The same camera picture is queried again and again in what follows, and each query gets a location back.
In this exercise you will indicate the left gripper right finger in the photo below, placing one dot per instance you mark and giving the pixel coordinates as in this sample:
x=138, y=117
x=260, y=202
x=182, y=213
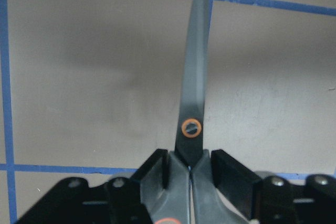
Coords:
x=267, y=198

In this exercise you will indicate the grey orange scissors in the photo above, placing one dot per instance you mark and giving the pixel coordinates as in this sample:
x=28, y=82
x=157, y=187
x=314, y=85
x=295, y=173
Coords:
x=190, y=194

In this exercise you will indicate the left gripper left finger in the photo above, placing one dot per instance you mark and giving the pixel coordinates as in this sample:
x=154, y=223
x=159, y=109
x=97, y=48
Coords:
x=131, y=200

